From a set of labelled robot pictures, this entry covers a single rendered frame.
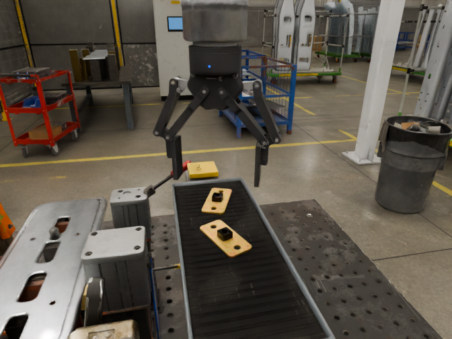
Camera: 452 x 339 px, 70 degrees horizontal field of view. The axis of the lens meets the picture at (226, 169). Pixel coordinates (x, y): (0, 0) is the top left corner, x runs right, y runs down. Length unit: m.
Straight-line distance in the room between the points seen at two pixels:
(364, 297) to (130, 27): 6.96
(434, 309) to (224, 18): 2.04
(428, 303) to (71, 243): 1.95
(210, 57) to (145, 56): 7.06
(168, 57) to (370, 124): 4.15
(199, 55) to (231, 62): 0.04
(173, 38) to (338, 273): 5.95
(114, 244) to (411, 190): 2.64
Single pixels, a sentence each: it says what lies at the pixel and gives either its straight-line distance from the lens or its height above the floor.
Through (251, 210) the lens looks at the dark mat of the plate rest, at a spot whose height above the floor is 1.16.
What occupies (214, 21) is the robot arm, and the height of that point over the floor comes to 1.44.
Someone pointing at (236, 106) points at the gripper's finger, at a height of 1.33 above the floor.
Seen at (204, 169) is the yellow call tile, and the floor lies 1.16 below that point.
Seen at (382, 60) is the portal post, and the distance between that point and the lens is 3.79.
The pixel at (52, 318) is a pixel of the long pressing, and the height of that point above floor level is 1.00.
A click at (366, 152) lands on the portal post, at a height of 0.11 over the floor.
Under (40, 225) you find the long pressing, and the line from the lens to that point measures 0.90.
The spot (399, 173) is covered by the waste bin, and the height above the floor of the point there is 0.36.
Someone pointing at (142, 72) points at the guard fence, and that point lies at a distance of 7.55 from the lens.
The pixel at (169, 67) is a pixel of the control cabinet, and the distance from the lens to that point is 6.72.
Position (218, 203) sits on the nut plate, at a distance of 0.55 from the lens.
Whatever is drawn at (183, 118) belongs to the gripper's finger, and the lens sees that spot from 0.51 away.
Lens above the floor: 1.44
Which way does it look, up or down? 24 degrees down
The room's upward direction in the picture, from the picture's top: straight up
